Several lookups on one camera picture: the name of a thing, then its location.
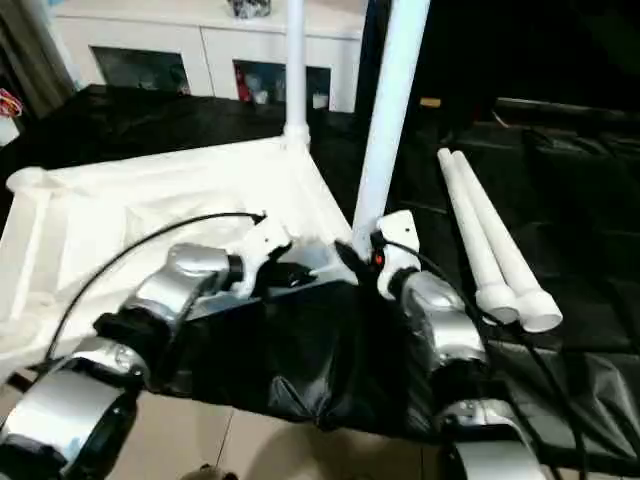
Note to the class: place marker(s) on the white plastic table leg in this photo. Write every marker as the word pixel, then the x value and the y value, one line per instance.
pixel 390 125
pixel 295 75
pixel 500 235
pixel 467 215

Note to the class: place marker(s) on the white plastic table top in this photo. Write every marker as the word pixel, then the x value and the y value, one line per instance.
pixel 150 200

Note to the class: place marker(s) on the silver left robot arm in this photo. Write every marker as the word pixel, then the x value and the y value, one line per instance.
pixel 165 285

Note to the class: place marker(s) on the black mat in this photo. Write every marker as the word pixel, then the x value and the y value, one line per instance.
pixel 300 360

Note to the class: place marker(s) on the small gold label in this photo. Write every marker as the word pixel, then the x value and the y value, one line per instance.
pixel 430 101

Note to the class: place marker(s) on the long black bar device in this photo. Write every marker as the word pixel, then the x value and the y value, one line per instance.
pixel 565 107

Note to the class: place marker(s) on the white glass-door cabinet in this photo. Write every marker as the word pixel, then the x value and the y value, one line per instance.
pixel 210 45

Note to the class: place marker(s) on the dark grey bundle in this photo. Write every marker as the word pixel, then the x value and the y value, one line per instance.
pixel 250 6

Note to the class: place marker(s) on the white storage box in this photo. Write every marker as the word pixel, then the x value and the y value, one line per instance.
pixel 9 130

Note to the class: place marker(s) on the red clothes hangers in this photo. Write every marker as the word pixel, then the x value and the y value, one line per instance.
pixel 9 102

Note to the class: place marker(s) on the grey curtain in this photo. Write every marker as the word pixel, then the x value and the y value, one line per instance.
pixel 30 55

